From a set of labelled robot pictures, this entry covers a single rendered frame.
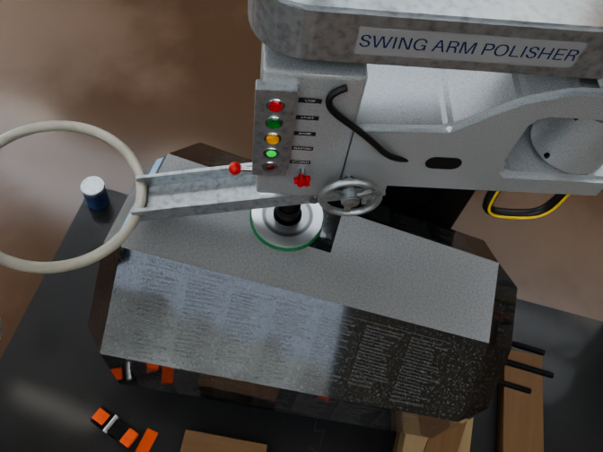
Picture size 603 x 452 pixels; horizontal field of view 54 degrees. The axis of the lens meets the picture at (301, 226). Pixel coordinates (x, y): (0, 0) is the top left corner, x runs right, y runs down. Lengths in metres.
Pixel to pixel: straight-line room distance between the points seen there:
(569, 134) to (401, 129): 0.39
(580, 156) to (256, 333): 0.96
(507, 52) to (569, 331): 1.91
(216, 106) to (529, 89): 2.09
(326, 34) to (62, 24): 2.70
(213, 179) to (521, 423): 1.56
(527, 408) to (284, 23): 1.94
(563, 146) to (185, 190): 0.98
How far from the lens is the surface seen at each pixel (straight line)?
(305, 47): 1.08
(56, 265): 1.64
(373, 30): 1.06
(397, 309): 1.69
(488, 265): 1.84
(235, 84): 3.23
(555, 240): 3.09
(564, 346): 2.85
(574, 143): 1.47
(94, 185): 2.73
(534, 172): 1.52
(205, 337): 1.77
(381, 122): 1.28
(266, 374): 1.78
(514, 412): 2.58
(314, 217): 1.75
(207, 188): 1.68
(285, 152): 1.28
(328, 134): 1.26
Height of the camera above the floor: 2.37
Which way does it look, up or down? 60 degrees down
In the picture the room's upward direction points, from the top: 11 degrees clockwise
